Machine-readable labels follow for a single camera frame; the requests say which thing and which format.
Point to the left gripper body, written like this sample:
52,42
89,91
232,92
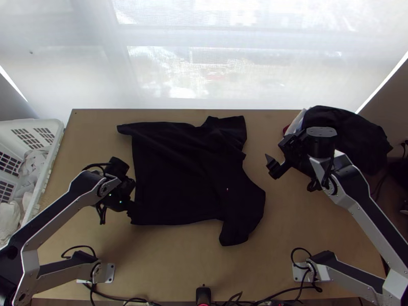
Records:
129,191

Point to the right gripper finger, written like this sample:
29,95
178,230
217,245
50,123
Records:
269,159
276,172

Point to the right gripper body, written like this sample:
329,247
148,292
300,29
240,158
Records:
298,161

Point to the black t-shirt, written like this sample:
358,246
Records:
191,175

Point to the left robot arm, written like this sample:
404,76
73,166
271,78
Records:
60,208

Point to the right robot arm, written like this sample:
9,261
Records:
360,204

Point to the heap of white clothes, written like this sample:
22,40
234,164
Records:
25,178

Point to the white laundry basket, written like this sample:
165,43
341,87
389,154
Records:
38,134

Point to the white light strip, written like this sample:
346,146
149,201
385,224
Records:
382,83
12,82

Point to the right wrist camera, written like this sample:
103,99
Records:
289,142

